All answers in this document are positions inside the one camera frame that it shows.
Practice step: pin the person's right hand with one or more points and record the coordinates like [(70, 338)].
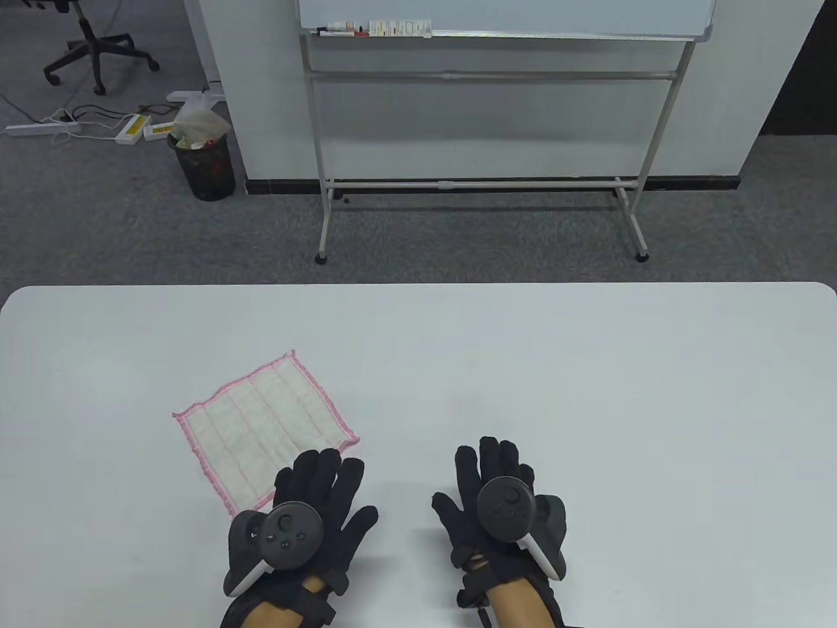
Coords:
[(467, 523)]

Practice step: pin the person's left hand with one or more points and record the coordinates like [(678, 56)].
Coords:
[(340, 504)]

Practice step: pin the white pink-edged dish cloth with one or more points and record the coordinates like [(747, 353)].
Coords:
[(261, 418)]

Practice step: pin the person's left forearm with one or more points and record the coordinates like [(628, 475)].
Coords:
[(274, 615)]

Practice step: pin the dark grey tracking controller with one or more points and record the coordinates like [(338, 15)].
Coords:
[(288, 533), (507, 510)]

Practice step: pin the black mesh waste bin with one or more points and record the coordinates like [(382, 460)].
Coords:
[(209, 170)]

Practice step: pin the white plastic bag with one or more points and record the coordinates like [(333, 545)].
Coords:
[(199, 121)]

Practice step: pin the white box with yellow label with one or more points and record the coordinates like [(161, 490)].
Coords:
[(159, 131), (133, 129)]

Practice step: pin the white marker pen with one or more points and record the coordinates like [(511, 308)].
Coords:
[(341, 27)]

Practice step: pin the white whiteboard eraser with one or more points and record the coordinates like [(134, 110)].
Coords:
[(400, 29)]

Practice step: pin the white power strip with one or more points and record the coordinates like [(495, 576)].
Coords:
[(39, 128)]

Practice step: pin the whiteboard on metal stand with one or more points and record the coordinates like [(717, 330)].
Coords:
[(523, 13)]

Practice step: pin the black office chair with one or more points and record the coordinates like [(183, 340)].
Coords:
[(98, 49)]

